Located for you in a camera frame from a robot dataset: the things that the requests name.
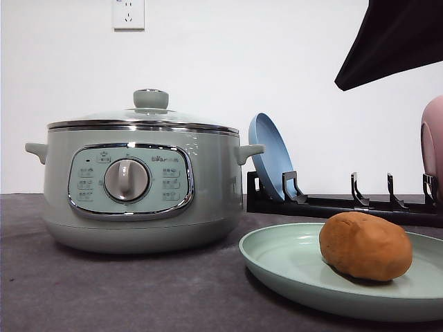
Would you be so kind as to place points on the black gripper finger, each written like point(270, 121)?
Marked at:
point(395, 35)

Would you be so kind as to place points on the brown potato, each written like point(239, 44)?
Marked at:
point(366, 246)

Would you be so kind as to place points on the green plate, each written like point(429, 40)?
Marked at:
point(288, 259)

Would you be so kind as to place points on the glass steamer lid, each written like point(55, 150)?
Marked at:
point(150, 111)

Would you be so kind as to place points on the pink plate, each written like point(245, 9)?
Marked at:
point(431, 141)

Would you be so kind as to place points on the blue plate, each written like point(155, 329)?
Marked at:
point(276, 159)

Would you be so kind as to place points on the black plate rack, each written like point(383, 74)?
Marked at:
point(295, 202)

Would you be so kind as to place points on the green electric steamer pot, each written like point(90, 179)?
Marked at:
point(142, 188)

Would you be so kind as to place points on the white wall socket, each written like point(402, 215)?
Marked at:
point(128, 16)

